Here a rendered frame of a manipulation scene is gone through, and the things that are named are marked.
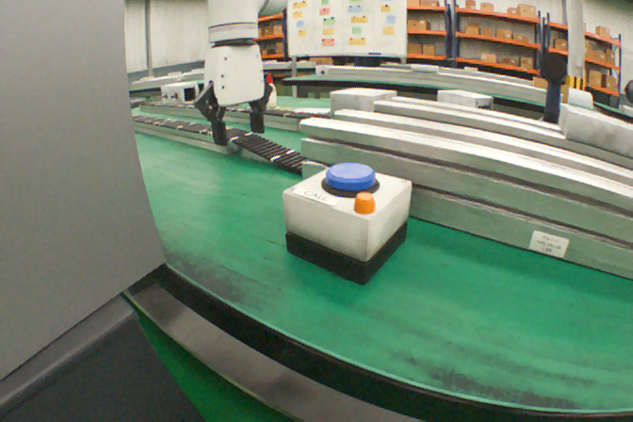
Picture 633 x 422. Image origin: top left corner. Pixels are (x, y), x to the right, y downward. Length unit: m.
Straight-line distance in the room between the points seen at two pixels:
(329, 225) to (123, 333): 0.19
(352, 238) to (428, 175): 0.12
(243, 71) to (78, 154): 0.35
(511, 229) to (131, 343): 0.35
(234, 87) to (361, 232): 0.36
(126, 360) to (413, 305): 0.23
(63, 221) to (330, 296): 0.20
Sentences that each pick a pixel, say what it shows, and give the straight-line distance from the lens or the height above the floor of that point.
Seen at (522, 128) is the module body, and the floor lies 0.86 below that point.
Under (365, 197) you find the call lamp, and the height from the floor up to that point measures 0.85.
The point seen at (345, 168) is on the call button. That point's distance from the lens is 0.25.
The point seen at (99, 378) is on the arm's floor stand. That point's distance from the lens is 0.28.
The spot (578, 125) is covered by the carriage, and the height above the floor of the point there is 0.89.
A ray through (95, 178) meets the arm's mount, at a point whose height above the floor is 0.88.
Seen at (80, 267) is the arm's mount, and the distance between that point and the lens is 0.25.
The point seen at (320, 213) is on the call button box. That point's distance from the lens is 0.23.
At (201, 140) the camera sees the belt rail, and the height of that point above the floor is 0.79.
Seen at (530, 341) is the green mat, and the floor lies 0.78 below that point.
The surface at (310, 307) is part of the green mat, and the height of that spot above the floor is 0.78.
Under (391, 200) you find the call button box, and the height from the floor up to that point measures 0.84.
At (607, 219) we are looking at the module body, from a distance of 0.32.
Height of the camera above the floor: 0.94
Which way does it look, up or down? 24 degrees down
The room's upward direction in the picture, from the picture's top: 2 degrees counter-clockwise
